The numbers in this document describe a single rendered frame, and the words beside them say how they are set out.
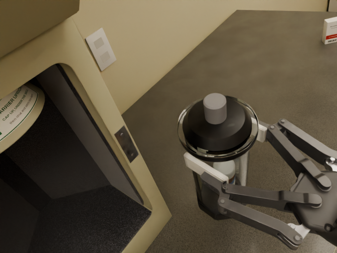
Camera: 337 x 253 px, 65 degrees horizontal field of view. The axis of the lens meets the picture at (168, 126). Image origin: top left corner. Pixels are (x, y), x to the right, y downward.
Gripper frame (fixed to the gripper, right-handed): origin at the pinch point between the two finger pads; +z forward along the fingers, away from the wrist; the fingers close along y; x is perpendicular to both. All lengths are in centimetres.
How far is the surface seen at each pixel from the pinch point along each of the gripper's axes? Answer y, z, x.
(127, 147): 8.4, 12.0, 0.9
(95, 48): -14, 55, 11
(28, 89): 13.8, 19.5, -12.6
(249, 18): -85, 43, 35
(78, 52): 7.3, 14.7, -15.7
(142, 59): -29, 55, 25
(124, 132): 7.5, 12.5, -1.7
